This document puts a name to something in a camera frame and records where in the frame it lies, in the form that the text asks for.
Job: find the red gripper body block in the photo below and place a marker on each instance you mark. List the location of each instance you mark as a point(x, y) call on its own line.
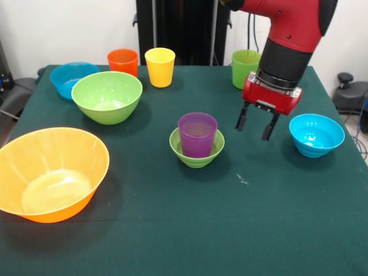
point(270, 97)

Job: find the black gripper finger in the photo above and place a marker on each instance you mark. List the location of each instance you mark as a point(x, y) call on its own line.
point(242, 119)
point(268, 129)

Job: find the small cyan bowl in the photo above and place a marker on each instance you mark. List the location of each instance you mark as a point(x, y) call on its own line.
point(316, 135)

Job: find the purple cup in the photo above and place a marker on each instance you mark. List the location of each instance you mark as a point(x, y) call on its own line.
point(197, 143)

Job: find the small green bowl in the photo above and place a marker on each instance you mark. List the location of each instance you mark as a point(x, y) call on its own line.
point(197, 162)

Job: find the large green bowl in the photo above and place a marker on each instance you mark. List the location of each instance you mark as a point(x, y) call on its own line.
point(106, 97)

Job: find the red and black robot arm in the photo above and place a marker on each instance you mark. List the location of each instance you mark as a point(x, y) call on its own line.
point(290, 43)

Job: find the green cup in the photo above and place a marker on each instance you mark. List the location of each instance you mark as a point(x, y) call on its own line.
point(243, 69)

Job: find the grey base with black knob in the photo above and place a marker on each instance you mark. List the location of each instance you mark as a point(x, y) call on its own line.
point(349, 97)

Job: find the yellow cup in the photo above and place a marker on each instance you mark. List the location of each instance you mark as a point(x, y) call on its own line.
point(160, 72)

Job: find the dark green tablecloth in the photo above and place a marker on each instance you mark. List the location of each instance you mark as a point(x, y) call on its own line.
point(201, 215)

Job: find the red-orange cup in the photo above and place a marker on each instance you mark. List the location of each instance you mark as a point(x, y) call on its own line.
point(123, 61)

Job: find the large blue bowl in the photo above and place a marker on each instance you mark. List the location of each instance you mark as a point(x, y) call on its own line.
point(63, 77)

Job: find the large orange bowl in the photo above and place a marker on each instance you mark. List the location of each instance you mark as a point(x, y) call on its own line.
point(51, 178)

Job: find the grey floor base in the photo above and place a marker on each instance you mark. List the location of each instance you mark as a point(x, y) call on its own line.
point(17, 95)

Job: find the black equipment box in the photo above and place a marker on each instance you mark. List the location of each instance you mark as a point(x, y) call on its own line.
point(5, 72)

